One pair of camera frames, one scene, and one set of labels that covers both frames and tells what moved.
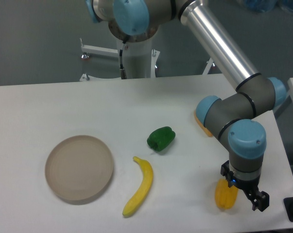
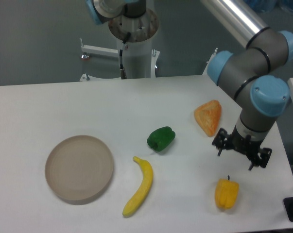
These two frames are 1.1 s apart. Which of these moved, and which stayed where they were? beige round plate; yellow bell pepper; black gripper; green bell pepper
Moved: black gripper
Stayed: yellow bell pepper; green bell pepper; beige round plate
